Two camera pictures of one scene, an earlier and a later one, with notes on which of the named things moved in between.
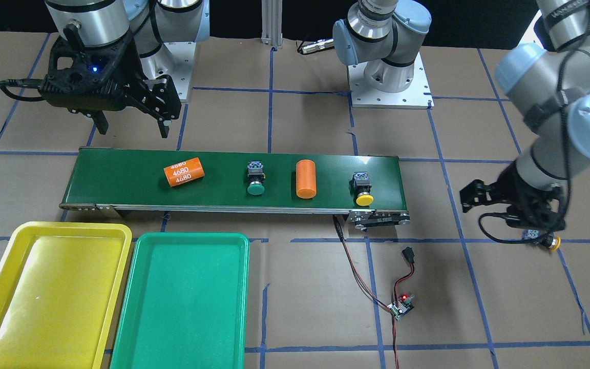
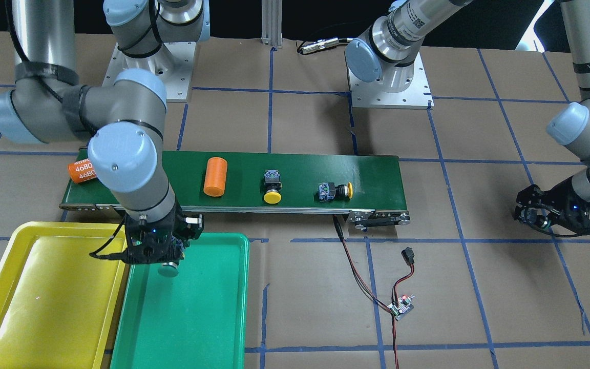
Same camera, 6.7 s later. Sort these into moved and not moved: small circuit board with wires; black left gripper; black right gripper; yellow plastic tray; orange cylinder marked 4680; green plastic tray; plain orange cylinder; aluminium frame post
Moved: orange cylinder marked 4680; black right gripper; plain orange cylinder; black left gripper
Not moved: small circuit board with wires; yellow plastic tray; green plastic tray; aluminium frame post
